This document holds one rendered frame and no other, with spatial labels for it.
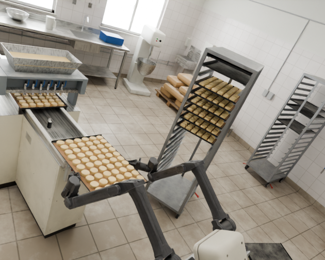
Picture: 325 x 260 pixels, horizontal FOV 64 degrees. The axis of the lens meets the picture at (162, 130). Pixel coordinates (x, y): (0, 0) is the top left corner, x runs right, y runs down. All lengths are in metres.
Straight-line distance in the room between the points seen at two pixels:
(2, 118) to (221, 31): 5.11
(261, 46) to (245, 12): 0.88
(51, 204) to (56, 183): 0.21
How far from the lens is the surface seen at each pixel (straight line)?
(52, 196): 2.15
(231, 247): 1.20
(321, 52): 5.13
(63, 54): 2.66
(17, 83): 2.40
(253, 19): 5.98
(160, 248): 1.15
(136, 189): 1.13
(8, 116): 2.42
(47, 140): 2.08
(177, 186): 3.29
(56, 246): 2.55
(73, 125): 2.33
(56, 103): 2.52
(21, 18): 5.05
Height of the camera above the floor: 2.09
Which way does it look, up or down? 26 degrees down
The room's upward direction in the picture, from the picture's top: 23 degrees clockwise
